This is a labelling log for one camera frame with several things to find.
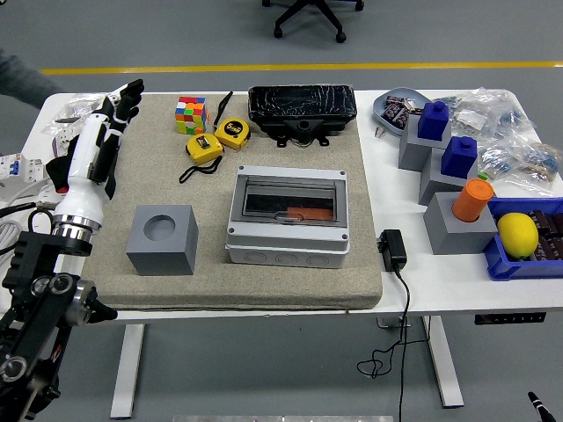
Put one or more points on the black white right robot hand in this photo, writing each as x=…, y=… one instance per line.
x=533, y=399

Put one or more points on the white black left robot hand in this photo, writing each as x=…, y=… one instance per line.
x=81, y=176

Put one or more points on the transparent hinged box lid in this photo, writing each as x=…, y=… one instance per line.
x=290, y=189

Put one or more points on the grey electrical junction box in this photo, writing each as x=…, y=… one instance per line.
x=286, y=257

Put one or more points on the orange cylinder battery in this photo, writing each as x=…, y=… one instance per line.
x=308, y=213
x=470, y=200

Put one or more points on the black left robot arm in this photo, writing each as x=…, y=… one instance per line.
x=35, y=307

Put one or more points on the black cloth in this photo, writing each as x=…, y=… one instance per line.
x=55, y=171

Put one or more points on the white purple carton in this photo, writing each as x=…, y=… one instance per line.
x=61, y=137

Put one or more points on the clear bag of small parts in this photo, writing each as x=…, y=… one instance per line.
x=83, y=103
x=61, y=123

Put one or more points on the white circuit breaker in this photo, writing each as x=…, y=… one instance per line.
x=22, y=169

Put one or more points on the black desk control panel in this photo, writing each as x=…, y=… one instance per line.
x=510, y=318

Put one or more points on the grey block with round hole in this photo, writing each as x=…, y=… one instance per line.
x=163, y=259

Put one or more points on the large colourful puzzle cube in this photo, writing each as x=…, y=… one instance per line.
x=191, y=115

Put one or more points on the blue plastic bin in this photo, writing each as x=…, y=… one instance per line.
x=506, y=269

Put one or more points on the white table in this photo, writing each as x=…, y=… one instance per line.
x=440, y=290

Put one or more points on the yellow tape measure black label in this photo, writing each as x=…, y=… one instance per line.
x=233, y=131

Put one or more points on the black tweezers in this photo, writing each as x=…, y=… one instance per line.
x=224, y=104

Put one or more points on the yellow lemon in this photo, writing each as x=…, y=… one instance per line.
x=516, y=235

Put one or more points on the wide grey block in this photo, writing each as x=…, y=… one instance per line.
x=457, y=237

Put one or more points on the black power adapter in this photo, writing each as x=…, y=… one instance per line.
x=393, y=248

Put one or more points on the small green piece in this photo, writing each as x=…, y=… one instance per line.
x=483, y=176

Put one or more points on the black plastic case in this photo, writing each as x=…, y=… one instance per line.
x=303, y=105

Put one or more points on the clear bag with brown parts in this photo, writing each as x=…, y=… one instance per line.
x=538, y=162

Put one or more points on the clear bag with blue parts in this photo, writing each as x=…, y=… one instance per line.
x=495, y=158
x=510, y=118

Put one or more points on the grey-brown fabric mat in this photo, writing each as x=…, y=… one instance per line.
x=308, y=285

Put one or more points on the blue block with knob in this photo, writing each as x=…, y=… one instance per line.
x=459, y=158
x=433, y=121

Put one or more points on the tall grey block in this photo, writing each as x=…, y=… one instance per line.
x=411, y=149

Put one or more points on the black office chair base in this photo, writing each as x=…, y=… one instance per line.
x=308, y=13

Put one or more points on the clear bag with white label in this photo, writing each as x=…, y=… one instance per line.
x=470, y=118

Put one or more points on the blue-grey dish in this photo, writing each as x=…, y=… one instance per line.
x=379, y=110

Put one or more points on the grey metal bracket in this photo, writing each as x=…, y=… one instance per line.
x=387, y=323

